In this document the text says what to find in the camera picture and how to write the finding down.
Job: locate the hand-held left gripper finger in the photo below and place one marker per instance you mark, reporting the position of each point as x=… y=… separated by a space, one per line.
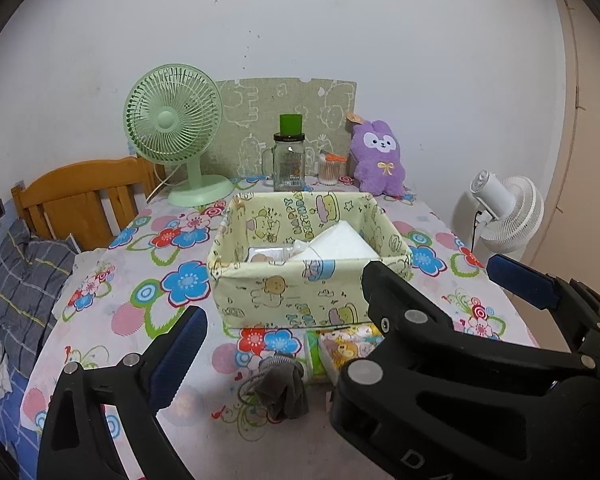
x=177 y=355

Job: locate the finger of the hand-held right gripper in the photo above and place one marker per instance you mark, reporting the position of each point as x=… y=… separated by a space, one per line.
x=520 y=280
x=405 y=305

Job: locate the cartoon print tissue pack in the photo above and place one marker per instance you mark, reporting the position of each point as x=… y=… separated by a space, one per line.
x=347 y=350

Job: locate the white soft tissue pack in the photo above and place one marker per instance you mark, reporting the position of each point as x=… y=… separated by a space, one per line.
x=340 y=242

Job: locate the dark grey sock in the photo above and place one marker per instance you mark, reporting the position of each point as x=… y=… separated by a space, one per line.
x=280 y=390

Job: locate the yellow cartoon fabric storage box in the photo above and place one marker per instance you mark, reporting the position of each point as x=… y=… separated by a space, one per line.
x=280 y=300

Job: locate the white floor fan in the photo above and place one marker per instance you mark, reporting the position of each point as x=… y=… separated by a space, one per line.
x=515 y=210

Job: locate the clear plastic packet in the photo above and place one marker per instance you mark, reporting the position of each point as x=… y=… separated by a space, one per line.
x=267 y=255

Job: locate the purple plush bunny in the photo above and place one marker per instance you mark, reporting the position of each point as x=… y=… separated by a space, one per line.
x=377 y=170

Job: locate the cotton swab jar orange lid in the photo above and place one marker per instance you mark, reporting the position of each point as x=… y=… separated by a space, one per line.
x=329 y=172

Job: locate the beige wooden door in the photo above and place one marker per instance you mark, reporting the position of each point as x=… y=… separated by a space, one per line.
x=590 y=135

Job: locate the grey plaid pillow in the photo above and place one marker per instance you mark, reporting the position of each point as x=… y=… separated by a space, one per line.
x=25 y=280

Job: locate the glass mug jar green lid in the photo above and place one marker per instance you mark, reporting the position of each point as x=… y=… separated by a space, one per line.
x=287 y=165

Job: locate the blue bed sheet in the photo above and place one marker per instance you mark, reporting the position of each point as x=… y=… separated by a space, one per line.
x=7 y=425

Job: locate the green desk fan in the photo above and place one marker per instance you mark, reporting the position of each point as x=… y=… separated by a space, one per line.
x=167 y=120

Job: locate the green cartoon print board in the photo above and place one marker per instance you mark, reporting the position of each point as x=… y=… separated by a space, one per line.
x=260 y=105

